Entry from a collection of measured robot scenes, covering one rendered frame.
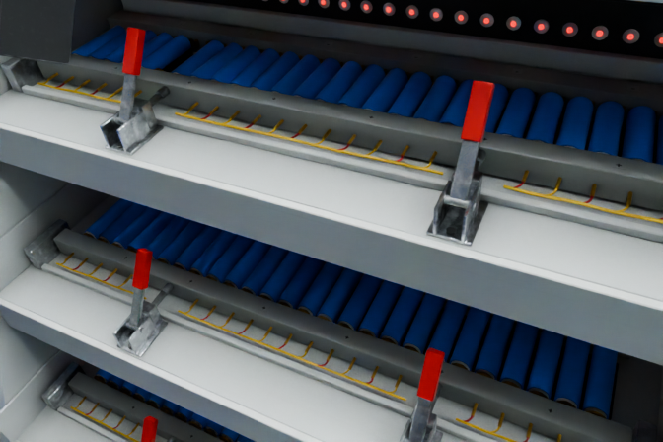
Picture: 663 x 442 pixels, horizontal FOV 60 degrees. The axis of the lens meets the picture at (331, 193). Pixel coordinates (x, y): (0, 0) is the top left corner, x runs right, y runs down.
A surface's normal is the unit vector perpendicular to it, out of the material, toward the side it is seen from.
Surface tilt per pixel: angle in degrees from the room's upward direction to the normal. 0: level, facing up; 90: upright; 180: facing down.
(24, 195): 90
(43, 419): 22
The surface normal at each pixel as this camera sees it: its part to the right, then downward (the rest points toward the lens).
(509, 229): -0.08, -0.76
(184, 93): -0.44, 0.61
